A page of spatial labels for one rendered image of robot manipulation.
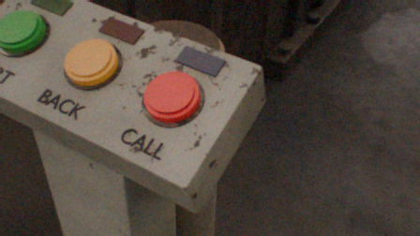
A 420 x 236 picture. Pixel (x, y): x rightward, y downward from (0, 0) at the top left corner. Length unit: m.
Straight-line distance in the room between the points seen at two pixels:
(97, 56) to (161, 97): 0.07
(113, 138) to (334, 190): 0.82
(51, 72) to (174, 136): 0.12
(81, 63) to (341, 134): 0.95
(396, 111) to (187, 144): 1.08
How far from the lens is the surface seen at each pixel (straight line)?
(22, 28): 0.42
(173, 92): 0.33
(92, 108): 0.36
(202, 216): 0.69
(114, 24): 0.40
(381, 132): 1.28
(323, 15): 1.58
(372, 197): 1.12
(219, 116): 0.33
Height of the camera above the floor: 0.82
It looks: 42 degrees down
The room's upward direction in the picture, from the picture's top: 2 degrees clockwise
